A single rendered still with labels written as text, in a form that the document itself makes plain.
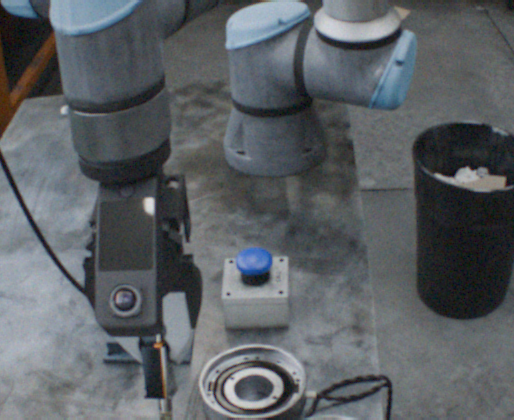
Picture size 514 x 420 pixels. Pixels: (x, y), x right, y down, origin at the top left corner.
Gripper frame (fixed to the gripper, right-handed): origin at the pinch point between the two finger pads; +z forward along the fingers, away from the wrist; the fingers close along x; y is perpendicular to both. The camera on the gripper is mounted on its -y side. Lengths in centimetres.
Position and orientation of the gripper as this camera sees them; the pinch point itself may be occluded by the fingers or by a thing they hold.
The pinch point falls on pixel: (158, 358)
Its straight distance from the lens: 69.6
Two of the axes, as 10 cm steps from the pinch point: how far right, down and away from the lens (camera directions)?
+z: 0.7, 8.2, 5.7
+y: 0.2, -5.7, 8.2
